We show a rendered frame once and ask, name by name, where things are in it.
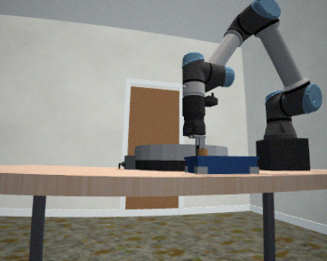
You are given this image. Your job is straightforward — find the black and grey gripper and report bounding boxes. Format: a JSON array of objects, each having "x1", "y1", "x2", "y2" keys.
[{"x1": 182, "y1": 82, "x2": 218, "y2": 155}]

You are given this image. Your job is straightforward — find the blue crate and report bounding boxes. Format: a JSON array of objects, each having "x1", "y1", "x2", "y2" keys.
[{"x1": 184, "y1": 155, "x2": 259, "y2": 174}]

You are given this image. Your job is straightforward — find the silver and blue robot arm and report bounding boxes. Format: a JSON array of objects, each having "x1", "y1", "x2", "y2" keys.
[{"x1": 182, "y1": 0, "x2": 323, "y2": 138}]

